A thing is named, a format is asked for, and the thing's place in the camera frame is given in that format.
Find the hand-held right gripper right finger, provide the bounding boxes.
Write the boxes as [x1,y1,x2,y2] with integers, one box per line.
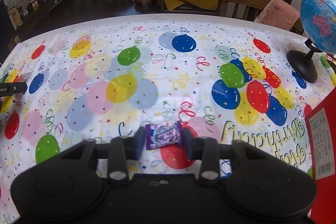
[182,127,265,184]

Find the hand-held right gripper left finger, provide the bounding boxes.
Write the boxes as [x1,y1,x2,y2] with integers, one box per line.
[56,127,146,184]

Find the purple candy wrapper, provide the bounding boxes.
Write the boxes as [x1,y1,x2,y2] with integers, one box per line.
[145,121,182,150]

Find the red cardboard box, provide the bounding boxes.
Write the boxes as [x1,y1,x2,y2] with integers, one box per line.
[304,94,336,224]

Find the black panel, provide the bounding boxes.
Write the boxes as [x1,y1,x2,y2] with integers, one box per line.
[0,0,16,46]

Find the balloon print tablecloth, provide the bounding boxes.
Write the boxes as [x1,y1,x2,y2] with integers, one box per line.
[0,15,336,224]

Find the wooden chair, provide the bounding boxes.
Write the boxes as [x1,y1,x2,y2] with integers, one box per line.
[219,0,305,35]

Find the pink towel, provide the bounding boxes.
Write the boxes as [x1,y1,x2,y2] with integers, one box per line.
[254,0,301,31]

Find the blue desk globe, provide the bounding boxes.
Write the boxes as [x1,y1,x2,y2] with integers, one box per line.
[287,0,336,83]

